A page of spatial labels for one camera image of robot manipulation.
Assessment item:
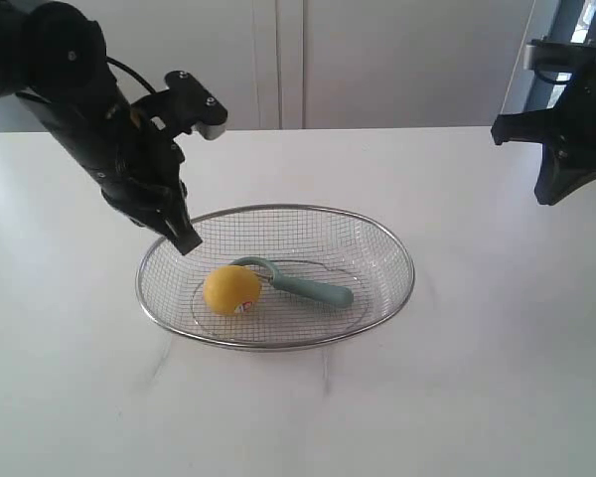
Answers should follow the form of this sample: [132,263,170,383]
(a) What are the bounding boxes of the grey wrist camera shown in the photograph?
[164,71,228,141]
[523,39,596,74]

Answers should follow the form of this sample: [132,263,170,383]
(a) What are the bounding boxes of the teal handled peeler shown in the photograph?
[230,256,355,308]

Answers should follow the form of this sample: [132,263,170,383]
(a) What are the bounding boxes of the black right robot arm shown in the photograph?
[491,1,596,206]

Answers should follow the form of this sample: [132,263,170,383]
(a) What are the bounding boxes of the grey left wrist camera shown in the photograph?
[164,71,228,141]

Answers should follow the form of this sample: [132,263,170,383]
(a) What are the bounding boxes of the yellow lemon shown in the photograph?
[203,265,261,316]

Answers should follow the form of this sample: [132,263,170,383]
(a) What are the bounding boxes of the white cabinet doors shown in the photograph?
[0,0,562,133]

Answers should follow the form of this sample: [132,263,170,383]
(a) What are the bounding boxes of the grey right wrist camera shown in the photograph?
[523,39,596,74]

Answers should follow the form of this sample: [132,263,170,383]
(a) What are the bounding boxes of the oval wire mesh basket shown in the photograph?
[135,204,415,351]

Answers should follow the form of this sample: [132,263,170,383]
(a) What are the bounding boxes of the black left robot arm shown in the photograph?
[0,1,202,254]

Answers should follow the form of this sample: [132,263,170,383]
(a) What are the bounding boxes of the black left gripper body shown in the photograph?
[102,123,185,217]

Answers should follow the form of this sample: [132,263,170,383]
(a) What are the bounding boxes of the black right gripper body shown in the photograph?
[551,58,596,172]

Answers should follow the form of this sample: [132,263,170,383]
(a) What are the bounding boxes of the window frame with glass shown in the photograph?
[501,1,596,114]

